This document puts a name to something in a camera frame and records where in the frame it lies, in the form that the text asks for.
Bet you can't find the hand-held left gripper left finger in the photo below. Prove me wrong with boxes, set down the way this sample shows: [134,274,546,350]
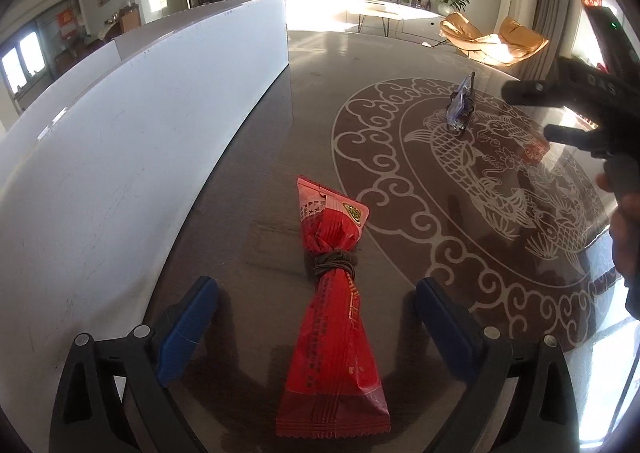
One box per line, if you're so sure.
[48,275,220,453]

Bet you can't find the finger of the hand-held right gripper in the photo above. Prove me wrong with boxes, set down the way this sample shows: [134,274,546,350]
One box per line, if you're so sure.
[543,124,608,156]
[501,78,566,107]

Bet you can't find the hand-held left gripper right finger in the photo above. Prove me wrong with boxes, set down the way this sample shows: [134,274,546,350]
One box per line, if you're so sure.
[415,277,583,453]

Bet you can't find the red snack packet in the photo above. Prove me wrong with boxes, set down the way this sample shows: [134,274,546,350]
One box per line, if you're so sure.
[276,175,391,438]

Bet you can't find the dark patterned glass desktop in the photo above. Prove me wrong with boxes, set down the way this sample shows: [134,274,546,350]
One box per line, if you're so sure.
[120,30,640,453]

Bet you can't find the person's right hand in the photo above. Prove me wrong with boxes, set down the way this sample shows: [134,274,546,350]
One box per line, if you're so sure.
[597,172,640,321]

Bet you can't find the orange lounge chair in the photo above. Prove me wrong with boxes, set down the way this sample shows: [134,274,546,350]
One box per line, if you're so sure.
[439,11,550,66]

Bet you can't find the grey curtain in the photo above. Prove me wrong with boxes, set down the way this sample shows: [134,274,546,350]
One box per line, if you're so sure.
[525,0,588,84]

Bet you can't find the white television stand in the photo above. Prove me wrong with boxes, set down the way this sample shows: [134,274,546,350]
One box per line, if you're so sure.
[345,0,441,36]

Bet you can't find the white foam board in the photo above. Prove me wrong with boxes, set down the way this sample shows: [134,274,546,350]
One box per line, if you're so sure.
[0,0,291,439]
[0,39,123,186]

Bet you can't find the window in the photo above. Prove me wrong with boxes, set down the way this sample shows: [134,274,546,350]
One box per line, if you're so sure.
[0,30,48,94]

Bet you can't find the wooden sideboard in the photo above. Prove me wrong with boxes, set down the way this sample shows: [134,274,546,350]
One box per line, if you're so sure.
[102,0,146,41]

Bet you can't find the brown hair tie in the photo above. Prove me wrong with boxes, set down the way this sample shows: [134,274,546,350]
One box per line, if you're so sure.
[311,248,360,279]

